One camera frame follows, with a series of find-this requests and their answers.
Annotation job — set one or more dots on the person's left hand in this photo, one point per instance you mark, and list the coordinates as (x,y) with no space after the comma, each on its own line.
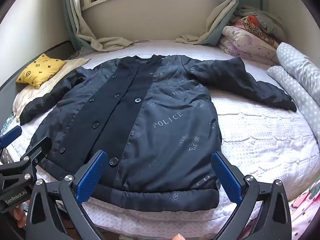
(19,217)

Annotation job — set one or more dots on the cream knitted towel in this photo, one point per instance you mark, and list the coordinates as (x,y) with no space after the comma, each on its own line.
(27,97)

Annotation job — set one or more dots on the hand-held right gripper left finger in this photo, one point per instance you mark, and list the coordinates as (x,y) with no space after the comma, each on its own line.
(91,177)

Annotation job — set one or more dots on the beige and green curtain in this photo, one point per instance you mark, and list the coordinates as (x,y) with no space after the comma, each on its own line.
(220,22)

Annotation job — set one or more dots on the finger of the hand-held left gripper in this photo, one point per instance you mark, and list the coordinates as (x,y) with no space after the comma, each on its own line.
(10,135)
(38,151)

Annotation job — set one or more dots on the beige crumpled cloth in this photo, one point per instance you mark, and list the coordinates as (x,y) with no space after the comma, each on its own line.
(85,30)

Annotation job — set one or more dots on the grey polka dot duvet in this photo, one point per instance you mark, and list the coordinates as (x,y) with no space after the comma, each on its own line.
(300,65)

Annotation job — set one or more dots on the pink floral sheet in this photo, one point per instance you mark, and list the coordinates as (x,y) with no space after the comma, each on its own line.
(305,210)

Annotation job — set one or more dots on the grey folded cloth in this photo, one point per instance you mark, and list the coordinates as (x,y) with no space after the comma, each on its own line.
(270,22)

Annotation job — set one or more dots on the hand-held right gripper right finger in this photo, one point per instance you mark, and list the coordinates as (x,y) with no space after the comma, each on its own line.
(226,180)

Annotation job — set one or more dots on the dark navy padded jacket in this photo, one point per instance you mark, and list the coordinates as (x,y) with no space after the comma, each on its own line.
(162,130)

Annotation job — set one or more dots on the folded purple floral quilt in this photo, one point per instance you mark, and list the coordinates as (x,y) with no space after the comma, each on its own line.
(245,45)

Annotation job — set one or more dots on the orange patterned blanket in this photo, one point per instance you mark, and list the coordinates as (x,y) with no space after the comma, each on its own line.
(257,32)

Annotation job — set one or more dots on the yellow patterned pillow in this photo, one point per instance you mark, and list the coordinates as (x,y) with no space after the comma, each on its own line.
(40,70)

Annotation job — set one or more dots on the dark bed headboard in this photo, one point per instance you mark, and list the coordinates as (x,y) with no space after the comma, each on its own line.
(50,50)

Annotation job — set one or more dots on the person's right hand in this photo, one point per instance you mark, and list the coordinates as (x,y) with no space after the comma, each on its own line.
(179,237)

